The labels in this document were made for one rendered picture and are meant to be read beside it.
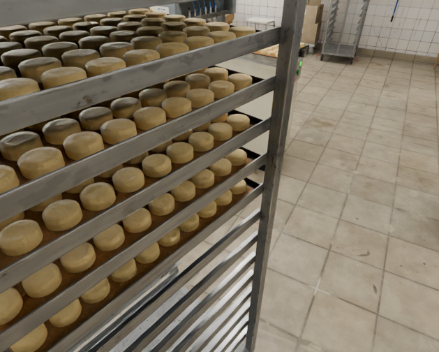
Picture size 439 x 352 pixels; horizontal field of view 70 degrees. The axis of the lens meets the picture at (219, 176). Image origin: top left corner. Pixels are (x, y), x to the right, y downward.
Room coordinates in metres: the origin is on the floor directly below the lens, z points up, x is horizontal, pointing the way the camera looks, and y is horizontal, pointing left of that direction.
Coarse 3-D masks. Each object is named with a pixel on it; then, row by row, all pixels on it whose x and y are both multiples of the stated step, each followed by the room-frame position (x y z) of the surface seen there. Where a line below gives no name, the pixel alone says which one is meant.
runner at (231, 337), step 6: (246, 318) 0.65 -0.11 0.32; (240, 324) 0.62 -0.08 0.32; (246, 324) 0.62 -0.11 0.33; (234, 330) 0.60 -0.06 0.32; (240, 330) 0.59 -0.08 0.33; (228, 336) 0.58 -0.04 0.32; (234, 336) 0.57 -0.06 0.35; (222, 342) 0.56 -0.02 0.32; (228, 342) 0.54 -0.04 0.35; (222, 348) 0.54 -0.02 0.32
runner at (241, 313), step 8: (248, 304) 0.65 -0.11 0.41; (240, 312) 0.62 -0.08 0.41; (232, 320) 0.59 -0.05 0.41; (240, 320) 0.59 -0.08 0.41; (224, 328) 0.56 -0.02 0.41; (232, 328) 0.56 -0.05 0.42; (216, 336) 0.53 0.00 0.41; (224, 336) 0.52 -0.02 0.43; (208, 344) 0.51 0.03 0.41; (216, 344) 0.50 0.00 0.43
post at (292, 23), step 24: (288, 0) 0.62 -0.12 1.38; (288, 24) 0.61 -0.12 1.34; (288, 48) 0.61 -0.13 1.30; (288, 72) 0.61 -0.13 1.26; (288, 96) 0.61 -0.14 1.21; (288, 120) 0.63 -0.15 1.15; (264, 192) 0.62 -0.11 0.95; (264, 216) 0.62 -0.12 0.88; (264, 240) 0.61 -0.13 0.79; (264, 264) 0.61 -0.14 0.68
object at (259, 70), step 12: (240, 60) 2.20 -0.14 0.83; (240, 72) 2.19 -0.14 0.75; (252, 72) 2.14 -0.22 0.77; (264, 72) 2.09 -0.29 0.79; (264, 96) 2.08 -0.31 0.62; (240, 108) 2.18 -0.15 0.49; (252, 108) 2.13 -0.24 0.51; (264, 108) 2.07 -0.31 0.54; (288, 132) 2.27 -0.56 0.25; (252, 144) 2.11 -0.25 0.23; (264, 144) 2.05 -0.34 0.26; (264, 168) 2.07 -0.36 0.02
